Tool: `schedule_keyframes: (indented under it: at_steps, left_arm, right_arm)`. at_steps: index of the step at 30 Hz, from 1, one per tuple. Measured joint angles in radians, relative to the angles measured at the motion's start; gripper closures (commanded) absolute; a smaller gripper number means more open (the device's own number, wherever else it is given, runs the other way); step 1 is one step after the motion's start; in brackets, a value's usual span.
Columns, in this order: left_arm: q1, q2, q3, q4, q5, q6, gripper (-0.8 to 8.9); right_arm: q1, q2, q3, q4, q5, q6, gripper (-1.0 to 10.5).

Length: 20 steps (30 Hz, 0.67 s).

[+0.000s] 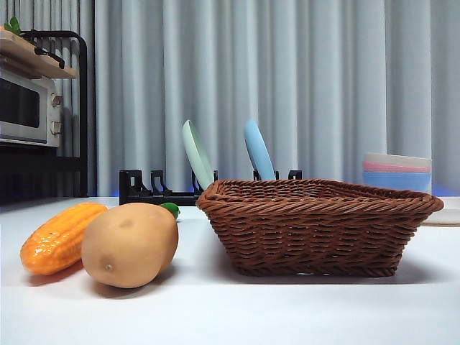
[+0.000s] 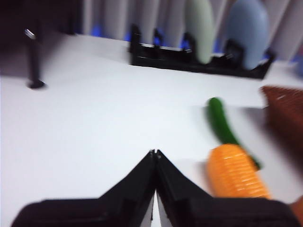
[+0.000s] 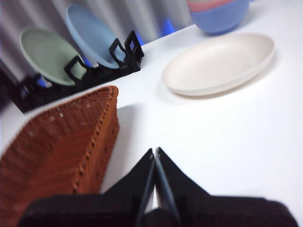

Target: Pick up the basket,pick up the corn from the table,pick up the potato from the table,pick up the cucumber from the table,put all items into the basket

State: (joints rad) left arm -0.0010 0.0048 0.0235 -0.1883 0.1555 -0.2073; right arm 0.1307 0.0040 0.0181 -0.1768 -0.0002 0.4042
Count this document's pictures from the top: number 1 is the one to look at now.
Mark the orange corn cob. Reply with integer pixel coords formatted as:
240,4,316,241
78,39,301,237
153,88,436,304
19,202,109,276

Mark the pink bowl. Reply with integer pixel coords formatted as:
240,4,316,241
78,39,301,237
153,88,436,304
362,160,432,174

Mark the black dish rack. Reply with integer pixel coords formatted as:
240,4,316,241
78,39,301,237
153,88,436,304
119,168,303,206

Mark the wooden board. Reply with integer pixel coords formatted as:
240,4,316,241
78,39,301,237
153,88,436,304
0,28,79,81

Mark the white bowl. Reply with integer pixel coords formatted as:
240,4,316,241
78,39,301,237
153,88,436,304
362,152,433,168

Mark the light blue plate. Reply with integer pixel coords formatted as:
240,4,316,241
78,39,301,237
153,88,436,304
243,118,277,182

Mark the black metal shelf frame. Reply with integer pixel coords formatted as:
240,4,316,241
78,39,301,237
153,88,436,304
0,30,90,206

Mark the green leafy plant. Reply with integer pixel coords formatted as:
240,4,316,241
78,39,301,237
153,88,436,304
3,16,24,37

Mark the white flat plate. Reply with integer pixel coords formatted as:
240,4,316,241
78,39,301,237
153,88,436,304
420,196,460,227

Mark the green cucumber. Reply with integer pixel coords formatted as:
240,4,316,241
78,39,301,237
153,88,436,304
159,202,182,220

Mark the grey pleated curtain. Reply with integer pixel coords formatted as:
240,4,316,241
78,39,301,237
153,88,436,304
0,0,460,198

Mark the tan potato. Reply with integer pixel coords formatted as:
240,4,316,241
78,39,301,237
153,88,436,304
80,202,180,290

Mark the brown wicker basket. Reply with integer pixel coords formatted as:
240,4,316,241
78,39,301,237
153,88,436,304
195,178,445,277

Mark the black curved handle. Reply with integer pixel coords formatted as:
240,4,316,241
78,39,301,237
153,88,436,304
34,45,67,70

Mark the pale green plate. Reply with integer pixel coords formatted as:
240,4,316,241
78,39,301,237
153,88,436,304
181,119,216,191

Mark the silver toaster oven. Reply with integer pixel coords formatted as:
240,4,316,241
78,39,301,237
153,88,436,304
0,66,63,149

